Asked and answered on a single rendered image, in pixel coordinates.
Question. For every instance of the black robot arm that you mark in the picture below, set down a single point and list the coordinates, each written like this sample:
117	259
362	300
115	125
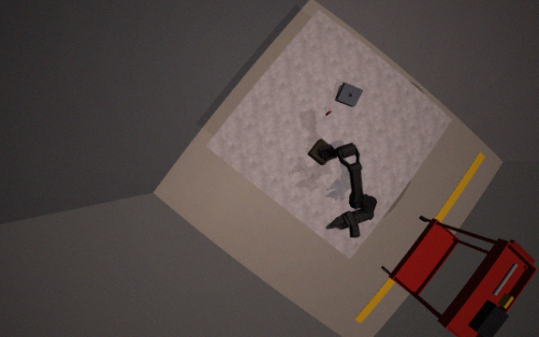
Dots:
357	199

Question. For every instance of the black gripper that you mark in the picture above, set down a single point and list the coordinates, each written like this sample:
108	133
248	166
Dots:
347	219

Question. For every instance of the dark grey square panel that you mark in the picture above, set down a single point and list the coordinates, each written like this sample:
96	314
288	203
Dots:
348	94

